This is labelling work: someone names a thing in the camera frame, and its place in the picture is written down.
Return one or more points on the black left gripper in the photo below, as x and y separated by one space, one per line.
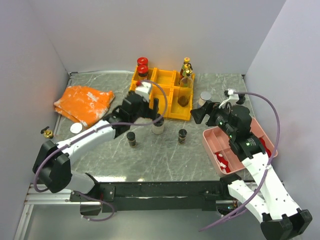
150 113

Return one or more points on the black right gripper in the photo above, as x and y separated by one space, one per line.
209 107

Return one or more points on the white powder bottle black cap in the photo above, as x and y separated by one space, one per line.
158 127

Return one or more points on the glass oil bottle gold spout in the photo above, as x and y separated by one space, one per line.
184 94

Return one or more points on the small black cap shaker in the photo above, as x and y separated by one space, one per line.
182 134
131 137

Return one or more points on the chili sauce bottle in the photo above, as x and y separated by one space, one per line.
182 73
186 63

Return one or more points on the red lid sauce jar front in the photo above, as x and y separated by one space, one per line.
143 72

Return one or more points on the red lid sauce jar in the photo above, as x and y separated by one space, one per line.
143 72
142 61

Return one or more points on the red lid sauce jar back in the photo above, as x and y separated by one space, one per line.
142 61

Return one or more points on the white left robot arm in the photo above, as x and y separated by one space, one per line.
54 161

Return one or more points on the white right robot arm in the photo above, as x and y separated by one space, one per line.
279 215

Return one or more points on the white peppercorn jar silver lid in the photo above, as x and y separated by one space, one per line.
204 96

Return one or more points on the yellow bin front right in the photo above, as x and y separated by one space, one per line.
176 111

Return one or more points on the pink divided organizer tray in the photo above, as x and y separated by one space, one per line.
214 140

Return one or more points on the yellow bin back left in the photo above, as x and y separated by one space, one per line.
135 75

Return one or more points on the red santa toy front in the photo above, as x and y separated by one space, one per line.
223 163

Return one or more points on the red santa toy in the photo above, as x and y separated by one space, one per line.
223 163
269 153

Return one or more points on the orange white cloth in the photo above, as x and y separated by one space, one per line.
83 104

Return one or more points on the red santa toy back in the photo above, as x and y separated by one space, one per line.
269 153

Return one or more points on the silver cap spice bottle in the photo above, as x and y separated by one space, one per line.
76 128

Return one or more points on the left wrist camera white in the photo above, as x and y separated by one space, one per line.
144 89

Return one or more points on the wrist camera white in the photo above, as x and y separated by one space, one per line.
231 97
144 89

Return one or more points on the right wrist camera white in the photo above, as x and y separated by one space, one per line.
231 97

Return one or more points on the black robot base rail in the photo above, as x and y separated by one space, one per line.
148 196

